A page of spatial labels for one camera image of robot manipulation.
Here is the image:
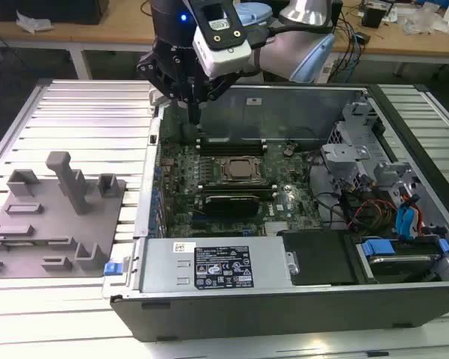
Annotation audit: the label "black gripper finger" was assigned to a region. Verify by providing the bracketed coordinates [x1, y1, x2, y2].
[194, 73, 233, 126]
[136, 52, 196, 126]

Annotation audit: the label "black RAM slot bank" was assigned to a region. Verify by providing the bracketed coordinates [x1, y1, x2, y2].
[198, 181, 278, 194]
[196, 136, 268, 157]

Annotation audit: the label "wooden desk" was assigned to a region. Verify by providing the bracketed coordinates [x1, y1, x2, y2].
[0, 0, 449, 82]

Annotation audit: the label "CPU socket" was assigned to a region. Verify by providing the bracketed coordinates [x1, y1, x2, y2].
[214, 156, 268, 185]

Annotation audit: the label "silver CPU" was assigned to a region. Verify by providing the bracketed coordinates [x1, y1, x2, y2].
[226, 159, 261, 179]

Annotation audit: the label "white power adapter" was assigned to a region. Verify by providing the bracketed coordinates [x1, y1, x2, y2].
[319, 59, 339, 82]

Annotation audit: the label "large black box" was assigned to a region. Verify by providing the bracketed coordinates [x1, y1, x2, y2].
[0, 0, 109, 25]

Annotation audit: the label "black graphics card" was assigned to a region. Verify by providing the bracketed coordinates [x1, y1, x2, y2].
[203, 193, 261, 218]

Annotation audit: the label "white crumpled paper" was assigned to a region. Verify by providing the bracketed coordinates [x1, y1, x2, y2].
[15, 10, 55, 34]

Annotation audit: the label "green motherboard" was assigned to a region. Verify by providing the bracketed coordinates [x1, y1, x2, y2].
[155, 138, 324, 240]

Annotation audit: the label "silver metal drive cage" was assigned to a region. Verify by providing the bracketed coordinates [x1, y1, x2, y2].
[319, 100, 425, 199]

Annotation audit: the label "silver chipset heatsink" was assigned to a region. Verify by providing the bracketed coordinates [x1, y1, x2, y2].
[264, 221, 298, 236]

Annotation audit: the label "small black box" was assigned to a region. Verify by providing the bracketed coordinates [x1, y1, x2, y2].
[361, 5, 393, 28]

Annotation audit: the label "silver power supply unit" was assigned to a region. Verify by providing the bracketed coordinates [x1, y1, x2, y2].
[137, 237, 298, 295]

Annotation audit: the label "grey parts rack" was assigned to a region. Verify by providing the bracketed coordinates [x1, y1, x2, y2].
[0, 150, 128, 278]

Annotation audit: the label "black plastic shroud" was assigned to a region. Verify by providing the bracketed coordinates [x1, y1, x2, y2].
[278, 230, 359, 287]

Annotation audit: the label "clear plastic bags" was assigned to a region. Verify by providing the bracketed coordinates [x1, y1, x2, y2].
[401, 5, 449, 37]

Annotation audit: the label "black open PC case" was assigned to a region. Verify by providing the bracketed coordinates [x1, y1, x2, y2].
[100, 80, 449, 343]

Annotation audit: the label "hard disk blue carrier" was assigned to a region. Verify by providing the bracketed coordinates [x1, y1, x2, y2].
[353, 237, 449, 285]

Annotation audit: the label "white wrist camera black mount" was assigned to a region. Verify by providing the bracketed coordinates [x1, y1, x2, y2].
[191, 0, 254, 80]

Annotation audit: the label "black camera cable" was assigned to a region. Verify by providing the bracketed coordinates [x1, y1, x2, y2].
[249, 0, 341, 49]

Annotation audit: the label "red yellow black wire bundle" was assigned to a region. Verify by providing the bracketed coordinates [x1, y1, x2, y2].
[341, 197, 397, 235]

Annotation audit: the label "blue data cable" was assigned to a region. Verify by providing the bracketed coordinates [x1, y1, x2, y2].
[394, 192, 423, 240]

